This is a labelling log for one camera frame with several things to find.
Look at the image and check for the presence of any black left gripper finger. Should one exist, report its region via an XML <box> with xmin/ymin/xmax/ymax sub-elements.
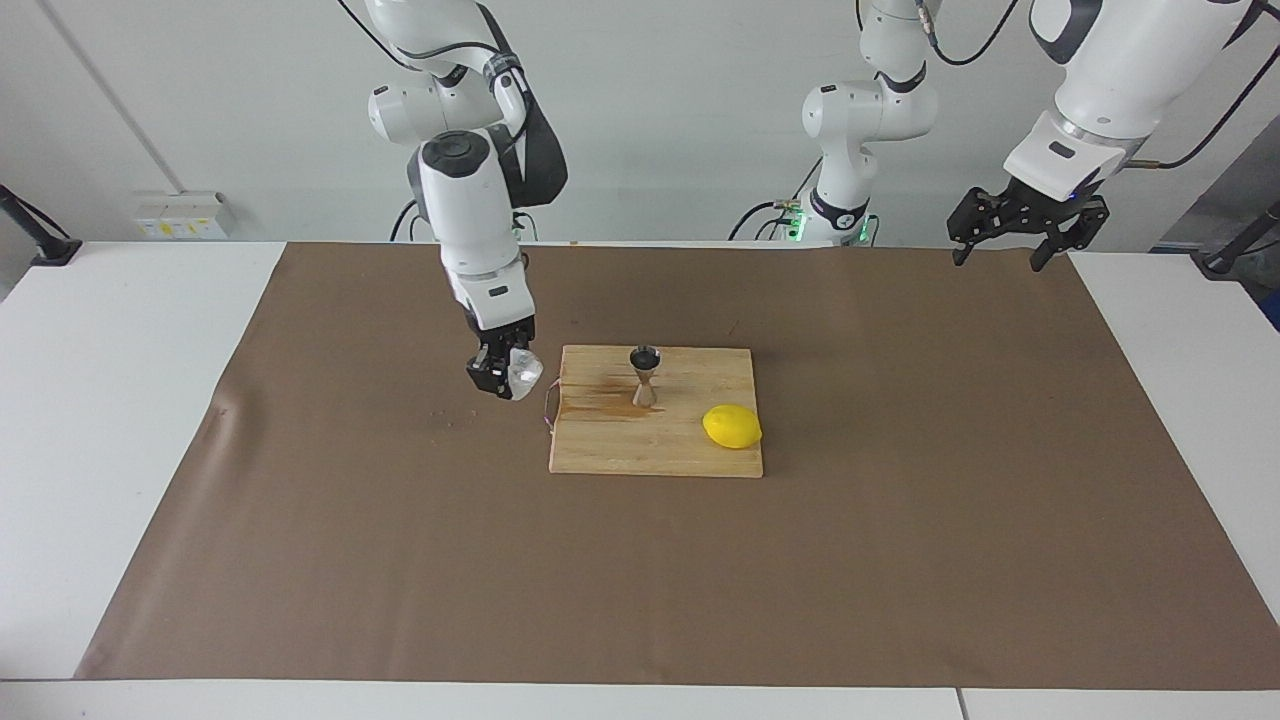
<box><xmin>947</xmin><ymin>187</ymin><xmax>1012</xmax><ymax>267</ymax></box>
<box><xmin>1030</xmin><ymin>198</ymin><xmax>1111</xmax><ymax>273</ymax></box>

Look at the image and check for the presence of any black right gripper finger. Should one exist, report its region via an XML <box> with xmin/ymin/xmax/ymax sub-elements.
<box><xmin>466</xmin><ymin>347</ymin><xmax>514</xmax><ymax>400</ymax></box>

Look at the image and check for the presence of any clear textured glass cup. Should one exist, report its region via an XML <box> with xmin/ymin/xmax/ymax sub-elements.
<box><xmin>507</xmin><ymin>348</ymin><xmax>544</xmax><ymax>399</ymax></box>

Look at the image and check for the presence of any steel double jigger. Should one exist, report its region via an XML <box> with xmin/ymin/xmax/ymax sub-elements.
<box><xmin>629</xmin><ymin>345</ymin><xmax>662</xmax><ymax>409</ymax></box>

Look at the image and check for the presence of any black clamp stand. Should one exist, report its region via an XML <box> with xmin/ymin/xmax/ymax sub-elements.
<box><xmin>0</xmin><ymin>185</ymin><xmax>83</xmax><ymax>266</ymax></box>
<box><xmin>1200</xmin><ymin>200</ymin><xmax>1280</xmax><ymax>281</ymax></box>

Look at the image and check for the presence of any brown paper table mat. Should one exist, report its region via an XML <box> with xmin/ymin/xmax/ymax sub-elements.
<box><xmin>75</xmin><ymin>243</ymin><xmax>1280</xmax><ymax>691</ymax></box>

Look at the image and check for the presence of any yellow lemon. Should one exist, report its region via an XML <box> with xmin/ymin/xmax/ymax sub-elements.
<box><xmin>702</xmin><ymin>404</ymin><xmax>763</xmax><ymax>450</ymax></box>

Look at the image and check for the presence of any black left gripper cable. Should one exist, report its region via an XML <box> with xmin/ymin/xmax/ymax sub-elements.
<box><xmin>858</xmin><ymin>0</ymin><xmax>1280</xmax><ymax>171</ymax></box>

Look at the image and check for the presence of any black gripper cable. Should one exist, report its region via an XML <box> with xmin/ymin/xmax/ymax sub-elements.
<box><xmin>858</xmin><ymin>0</ymin><xmax>1280</xmax><ymax>171</ymax></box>
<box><xmin>335</xmin><ymin>0</ymin><xmax>531</xmax><ymax>101</ymax></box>

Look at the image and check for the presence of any wooden cutting board with handle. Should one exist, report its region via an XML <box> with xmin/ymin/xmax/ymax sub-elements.
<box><xmin>543</xmin><ymin>345</ymin><xmax>764</xmax><ymax>479</ymax></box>

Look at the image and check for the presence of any black left arm base cable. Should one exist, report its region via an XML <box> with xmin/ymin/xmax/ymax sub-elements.
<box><xmin>728</xmin><ymin>198</ymin><xmax>806</xmax><ymax>243</ymax></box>

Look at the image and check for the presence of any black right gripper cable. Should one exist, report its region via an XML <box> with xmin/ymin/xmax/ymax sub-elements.
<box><xmin>335</xmin><ymin>0</ymin><xmax>531</xmax><ymax>101</ymax></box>

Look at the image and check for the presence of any white wall power outlet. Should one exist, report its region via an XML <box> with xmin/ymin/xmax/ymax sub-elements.
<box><xmin>135</xmin><ymin>192</ymin><xmax>236</xmax><ymax>241</ymax></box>

